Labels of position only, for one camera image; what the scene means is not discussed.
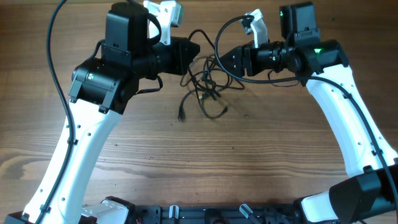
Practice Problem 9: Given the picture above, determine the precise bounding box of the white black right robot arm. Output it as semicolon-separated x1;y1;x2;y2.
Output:
216;2;397;223

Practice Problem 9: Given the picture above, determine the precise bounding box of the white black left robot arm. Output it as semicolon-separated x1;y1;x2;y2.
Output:
6;1;200;223

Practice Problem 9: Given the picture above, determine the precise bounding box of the thin black USB cable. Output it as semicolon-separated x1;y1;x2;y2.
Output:
177;29;246;123

